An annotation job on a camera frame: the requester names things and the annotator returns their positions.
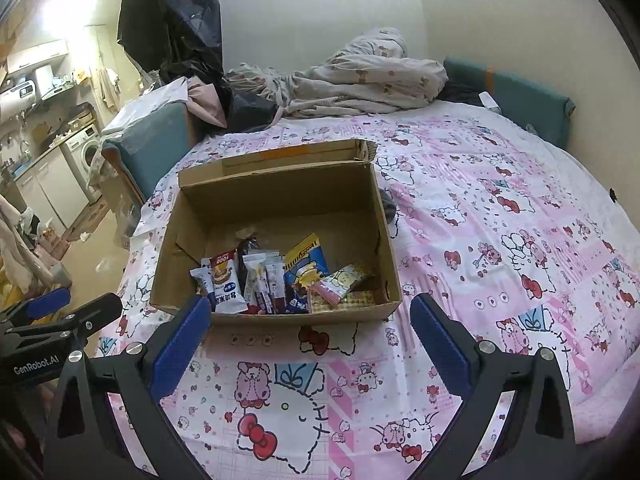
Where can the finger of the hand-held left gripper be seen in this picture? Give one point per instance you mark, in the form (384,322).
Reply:
(47,302)
(95,312)

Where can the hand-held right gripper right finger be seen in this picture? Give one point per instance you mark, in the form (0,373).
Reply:
(440,345)

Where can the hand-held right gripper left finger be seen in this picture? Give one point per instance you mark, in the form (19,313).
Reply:
(175,355)

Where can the red white rice cake packet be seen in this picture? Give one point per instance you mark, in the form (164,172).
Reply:
(227,280)

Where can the gold brown snack packet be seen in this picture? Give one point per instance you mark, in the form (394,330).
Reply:
(345,304)

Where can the white bar packet red end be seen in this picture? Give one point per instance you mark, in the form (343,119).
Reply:
(254,280)

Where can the yellow cartoon snack packet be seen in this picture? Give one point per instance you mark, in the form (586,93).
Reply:
(340,280)

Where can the dark snack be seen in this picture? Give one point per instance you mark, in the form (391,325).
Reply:
(247,245)

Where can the blue snack bag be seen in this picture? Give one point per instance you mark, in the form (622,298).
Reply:
(305,265)

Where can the brown cardboard box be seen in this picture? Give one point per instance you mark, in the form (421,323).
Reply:
(280,200)

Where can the beige hanging garments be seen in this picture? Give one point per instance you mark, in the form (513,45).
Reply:
(15,250)

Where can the brown floor rug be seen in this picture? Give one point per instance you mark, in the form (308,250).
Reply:
(87,220)

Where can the clear plastic bag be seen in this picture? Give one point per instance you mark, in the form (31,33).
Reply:
(120,210)

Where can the pink cartoon printed bedsheet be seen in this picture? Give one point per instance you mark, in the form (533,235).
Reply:
(475,240)

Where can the white kitchen cabinet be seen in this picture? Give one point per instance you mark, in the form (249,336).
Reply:
(50,190)

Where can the white washing machine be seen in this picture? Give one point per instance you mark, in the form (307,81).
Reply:
(87,152)

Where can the white printed sheet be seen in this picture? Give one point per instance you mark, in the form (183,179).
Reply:
(145,105)

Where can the hanging beige towel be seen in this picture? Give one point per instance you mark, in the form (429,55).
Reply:
(107,87)

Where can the pink cloth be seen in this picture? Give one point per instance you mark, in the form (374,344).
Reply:
(207,102)

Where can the white tag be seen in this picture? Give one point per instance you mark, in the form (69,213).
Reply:
(489,101)

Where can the dark cloth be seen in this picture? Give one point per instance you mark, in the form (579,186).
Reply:
(460,92)

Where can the black plastic bag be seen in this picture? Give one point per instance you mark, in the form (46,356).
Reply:
(250,107)

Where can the crumpled grey printed blanket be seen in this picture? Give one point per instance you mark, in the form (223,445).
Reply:
(370,80)

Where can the black plastic sheet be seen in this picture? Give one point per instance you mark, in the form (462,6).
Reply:
(170,15)

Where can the teal padded bed rail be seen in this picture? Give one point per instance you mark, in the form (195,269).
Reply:
(150,145)
(530,100)

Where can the white wall appliance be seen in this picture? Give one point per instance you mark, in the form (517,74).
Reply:
(22,92)

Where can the white wall cupboard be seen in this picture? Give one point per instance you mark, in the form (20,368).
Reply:
(37,55)

